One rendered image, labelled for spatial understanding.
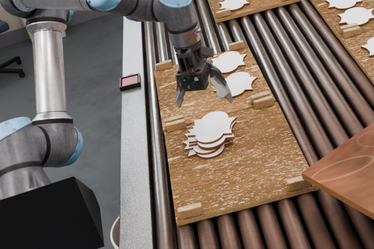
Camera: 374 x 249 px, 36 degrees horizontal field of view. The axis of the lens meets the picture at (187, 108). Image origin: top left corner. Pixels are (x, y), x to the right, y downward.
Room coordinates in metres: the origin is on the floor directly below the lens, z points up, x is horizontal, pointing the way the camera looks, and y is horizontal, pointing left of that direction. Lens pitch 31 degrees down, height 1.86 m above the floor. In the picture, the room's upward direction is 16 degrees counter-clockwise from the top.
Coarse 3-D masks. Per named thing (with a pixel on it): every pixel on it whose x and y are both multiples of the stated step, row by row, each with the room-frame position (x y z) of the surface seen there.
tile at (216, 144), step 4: (232, 124) 1.36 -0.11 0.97; (232, 128) 1.35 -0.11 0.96; (224, 136) 1.31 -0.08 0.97; (228, 136) 1.31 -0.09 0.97; (232, 136) 1.30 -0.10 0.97; (192, 140) 1.34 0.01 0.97; (220, 140) 1.30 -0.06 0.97; (224, 140) 1.30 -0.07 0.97; (200, 144) 1.31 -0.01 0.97; (212, 144) 1.29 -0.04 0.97; (216, 144) 1.29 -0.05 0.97; (220, 144) 1.29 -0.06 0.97; (204, 148) 1.29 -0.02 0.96; (208, 148) 1.29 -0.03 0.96; (212, 148) 1.28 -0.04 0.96
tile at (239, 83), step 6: (240, 72) 1.68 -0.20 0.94; (246, 72) 1.67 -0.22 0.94; (228, 78) 1.67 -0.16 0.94; (234, 78) 1.66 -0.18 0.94; (240, 78) 1.64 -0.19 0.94; (246, 78) 1.63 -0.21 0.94; (252, 78) 1.62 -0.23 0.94; (228, 84) 1.63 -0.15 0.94; (234, 84) 1.62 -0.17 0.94; (240, 84) 1.61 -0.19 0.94; (246, 84) 1.60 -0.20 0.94; (234, 90) 1.58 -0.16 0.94; (240, 90) 1.57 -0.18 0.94; (246, 90) 1.57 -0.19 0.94; (252, 90) 1.56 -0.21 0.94; (234, 96) 1.55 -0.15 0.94
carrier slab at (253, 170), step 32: (192, 128) 1.45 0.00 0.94; (256, 128) 1.36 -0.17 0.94; (288, 128) 1.31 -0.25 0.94; (192, 160) 1.29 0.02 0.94; (224, 160) 1.25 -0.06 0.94; (256, 160) 1.22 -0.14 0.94; (288, 160) 1.18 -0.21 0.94; (192, 192) 1.16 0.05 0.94; (224, 192) 1.13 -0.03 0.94; (256, 192) 1.09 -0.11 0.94; (288, 192) 1.06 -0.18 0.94
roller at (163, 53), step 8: (160, 24) 2.34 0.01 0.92; (160, 32) 2.25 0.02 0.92; (160, 40) 2.18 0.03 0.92; (160, 48) 2.10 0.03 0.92; (160, 56) 2.03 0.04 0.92; (168, 56) 2.03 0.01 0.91; (176, 224) 1.09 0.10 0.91; (192, 224) 1.08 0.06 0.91; (184, 232) 1.04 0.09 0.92; (192, 232) 1.05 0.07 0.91; (184, 240) 1.02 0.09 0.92; (192, 240) 1.02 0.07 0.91; (184, 248) 0.99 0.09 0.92; (192, 248) 0.99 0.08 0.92
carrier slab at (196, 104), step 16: (176, 64) 1.89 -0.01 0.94; (256, 64) 1.72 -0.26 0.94; (160, 80) 1.80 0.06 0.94; (208, 80) 1.71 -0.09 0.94; (256, 80) 1.62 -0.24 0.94; (160, 96) 1.69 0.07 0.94; (192, 96) 1.63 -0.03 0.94; (208, 96) 1.61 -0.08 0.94; (240, 96) 1.55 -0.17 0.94; (272, 96) 1.50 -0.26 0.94; (160, 112) 1.59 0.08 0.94; (176, 112) 1.56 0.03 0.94; (192, 112) 1.54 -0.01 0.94; (208, 112) 1.51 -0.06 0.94
